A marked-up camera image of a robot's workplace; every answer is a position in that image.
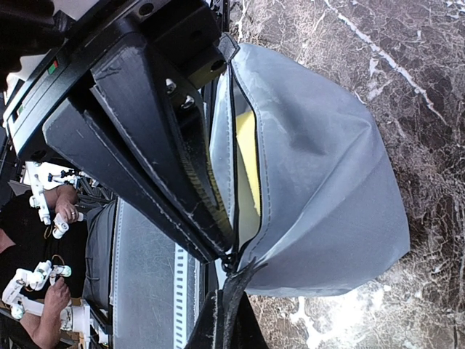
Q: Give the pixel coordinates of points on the white slotted cable duct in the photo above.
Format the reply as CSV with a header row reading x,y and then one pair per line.
x,y
180,297

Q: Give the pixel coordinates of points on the yellow sponge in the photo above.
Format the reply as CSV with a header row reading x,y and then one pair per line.
x,y
249,196

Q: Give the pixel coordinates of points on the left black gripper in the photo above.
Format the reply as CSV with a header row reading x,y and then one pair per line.
x,y
186,33

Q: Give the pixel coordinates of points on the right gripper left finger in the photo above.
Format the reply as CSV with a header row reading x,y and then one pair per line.
x,y
208,332

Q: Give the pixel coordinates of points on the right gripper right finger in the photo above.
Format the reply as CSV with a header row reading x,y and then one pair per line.
x,y
247,333

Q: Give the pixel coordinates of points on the grey zipper pouch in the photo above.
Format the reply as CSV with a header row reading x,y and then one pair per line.
x,y
332,214

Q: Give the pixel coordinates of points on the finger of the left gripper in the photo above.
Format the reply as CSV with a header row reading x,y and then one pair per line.
x,y
90,144
159,115

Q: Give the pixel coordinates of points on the person in black shirt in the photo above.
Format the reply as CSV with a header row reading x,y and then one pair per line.
x,y
25,243

